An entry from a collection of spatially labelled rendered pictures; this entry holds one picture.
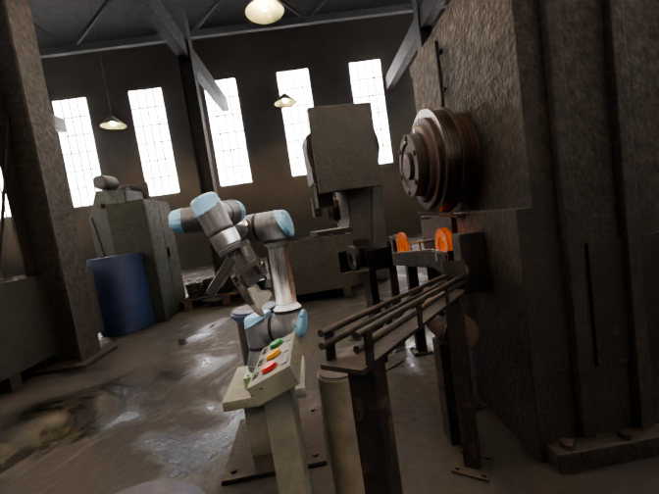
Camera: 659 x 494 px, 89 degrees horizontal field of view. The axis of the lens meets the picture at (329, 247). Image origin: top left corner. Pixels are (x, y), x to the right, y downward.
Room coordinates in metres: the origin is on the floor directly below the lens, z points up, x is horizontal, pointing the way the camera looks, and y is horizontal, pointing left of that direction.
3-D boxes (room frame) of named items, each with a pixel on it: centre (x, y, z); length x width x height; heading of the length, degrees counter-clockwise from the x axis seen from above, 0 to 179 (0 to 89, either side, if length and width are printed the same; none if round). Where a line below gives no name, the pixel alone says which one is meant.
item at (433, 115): (1.54, -0.52, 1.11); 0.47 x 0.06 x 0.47; 2
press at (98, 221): (7.95, 4.66, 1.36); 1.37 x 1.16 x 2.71; 82
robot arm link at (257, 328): (1.39, 0.34, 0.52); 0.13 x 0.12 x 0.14; 80
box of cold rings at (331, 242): (4.27, 0.27, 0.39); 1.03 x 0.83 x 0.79; 96
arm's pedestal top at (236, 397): (1.39, 0.34, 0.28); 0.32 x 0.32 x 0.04; 4
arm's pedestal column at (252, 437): (1.39, 0.34, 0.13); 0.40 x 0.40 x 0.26; 4
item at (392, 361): (2.03, -0.20, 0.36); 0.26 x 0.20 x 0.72; 37
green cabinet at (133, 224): (4.34, 2.32, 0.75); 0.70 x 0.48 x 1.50; 2
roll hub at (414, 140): (1.54, -0.43, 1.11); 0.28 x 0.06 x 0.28; 2
